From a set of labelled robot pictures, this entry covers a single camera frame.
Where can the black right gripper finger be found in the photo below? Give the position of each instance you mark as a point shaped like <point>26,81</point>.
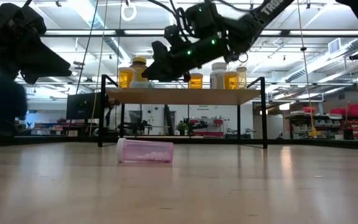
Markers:
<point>158,57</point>
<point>172,74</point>

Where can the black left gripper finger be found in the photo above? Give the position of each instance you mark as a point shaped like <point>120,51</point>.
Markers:
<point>45,60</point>
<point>34,78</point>

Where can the amber bottle yellow cap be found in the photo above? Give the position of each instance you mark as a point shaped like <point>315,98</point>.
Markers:
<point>139,70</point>

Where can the teal pill vial white cap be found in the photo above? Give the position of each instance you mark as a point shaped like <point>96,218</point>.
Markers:
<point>141,84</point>

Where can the narrow amber pill vial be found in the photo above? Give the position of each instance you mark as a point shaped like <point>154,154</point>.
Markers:
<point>242,77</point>

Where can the pink pill vial white cap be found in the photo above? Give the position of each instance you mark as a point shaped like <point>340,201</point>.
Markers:
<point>148,151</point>

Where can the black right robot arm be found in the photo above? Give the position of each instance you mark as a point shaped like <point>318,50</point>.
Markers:
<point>259,15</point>

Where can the red bin storage shelf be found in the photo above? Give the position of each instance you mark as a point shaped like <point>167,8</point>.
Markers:
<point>357,109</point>

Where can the green potted plant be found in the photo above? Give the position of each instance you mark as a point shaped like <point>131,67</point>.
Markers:
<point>182,127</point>

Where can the black computer monitor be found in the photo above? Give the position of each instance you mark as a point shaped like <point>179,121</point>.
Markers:
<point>81,107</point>

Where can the red white storage rack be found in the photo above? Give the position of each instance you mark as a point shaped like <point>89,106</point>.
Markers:
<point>208,133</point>

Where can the black overhead crossbar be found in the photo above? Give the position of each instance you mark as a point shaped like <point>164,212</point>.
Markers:
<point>285,32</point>

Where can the black ceiling speaker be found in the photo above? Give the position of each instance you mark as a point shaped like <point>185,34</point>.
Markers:
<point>356,56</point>

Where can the wooden shelf black metal frame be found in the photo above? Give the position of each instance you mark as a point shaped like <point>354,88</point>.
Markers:
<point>182,96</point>

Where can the white wall air vent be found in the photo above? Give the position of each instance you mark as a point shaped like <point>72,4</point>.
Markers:
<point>334,46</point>

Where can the black aluminium table frame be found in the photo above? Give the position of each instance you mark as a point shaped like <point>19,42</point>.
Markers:
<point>322,143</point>

